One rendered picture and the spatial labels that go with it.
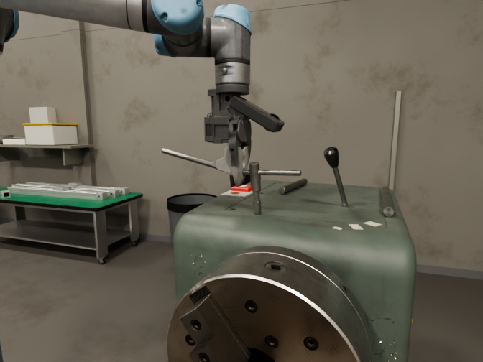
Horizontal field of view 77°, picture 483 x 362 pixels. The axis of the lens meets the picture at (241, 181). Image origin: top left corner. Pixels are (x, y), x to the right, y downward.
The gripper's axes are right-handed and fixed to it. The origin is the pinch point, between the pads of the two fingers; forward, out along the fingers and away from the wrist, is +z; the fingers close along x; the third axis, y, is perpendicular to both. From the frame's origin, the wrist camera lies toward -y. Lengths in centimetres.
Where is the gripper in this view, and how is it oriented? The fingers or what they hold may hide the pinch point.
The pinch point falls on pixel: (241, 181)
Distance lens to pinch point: 66.8
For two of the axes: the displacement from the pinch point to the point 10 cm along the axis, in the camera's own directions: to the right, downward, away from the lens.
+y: -9.2, -0.6, 3.8
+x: -3.9, 1.5, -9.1
